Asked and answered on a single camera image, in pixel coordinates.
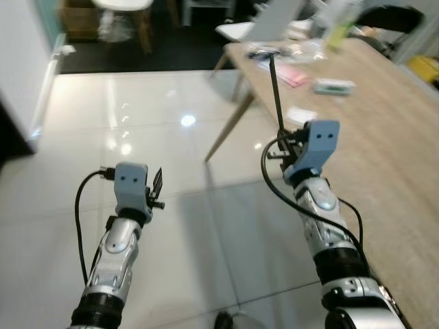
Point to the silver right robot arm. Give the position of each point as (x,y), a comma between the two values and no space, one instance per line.
(322,219)

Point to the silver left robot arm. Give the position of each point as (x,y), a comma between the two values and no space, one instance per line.
(113,260)

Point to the white paper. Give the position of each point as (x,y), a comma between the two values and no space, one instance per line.
(302,115)

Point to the pink paper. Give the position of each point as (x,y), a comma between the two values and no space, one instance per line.
(291,75)

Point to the white green device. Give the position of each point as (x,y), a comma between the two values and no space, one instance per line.
(334,86)

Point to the light wooden table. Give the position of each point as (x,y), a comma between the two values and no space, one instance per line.
(384,178)

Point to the clear plastic bag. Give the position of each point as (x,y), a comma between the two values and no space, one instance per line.
(305,49)

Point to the small black object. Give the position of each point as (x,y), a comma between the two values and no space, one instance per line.
(264,51)

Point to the yellow green bottle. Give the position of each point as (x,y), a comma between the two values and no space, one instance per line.
(341,31)

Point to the grey flat board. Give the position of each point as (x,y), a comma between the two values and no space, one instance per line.
(278,20)

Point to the white chair seat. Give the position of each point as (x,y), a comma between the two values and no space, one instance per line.
(236,31)

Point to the dark robot foot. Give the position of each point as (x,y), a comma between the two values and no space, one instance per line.
(225,321)

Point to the yellow object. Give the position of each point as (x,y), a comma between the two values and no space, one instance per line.
(425,68)

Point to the black folding chair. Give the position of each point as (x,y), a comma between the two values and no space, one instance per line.
(391,20)

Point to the white chair wooden legs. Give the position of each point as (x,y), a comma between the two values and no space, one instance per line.
(123,7)

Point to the brown cardboard box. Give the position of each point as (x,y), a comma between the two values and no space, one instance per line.
(79,17)

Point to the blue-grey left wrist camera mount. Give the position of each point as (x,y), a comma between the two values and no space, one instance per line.
(130,181)

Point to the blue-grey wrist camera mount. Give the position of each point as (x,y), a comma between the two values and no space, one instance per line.
(130,181)
(322,140)

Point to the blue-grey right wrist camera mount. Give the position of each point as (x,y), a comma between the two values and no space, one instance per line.
(322,140)

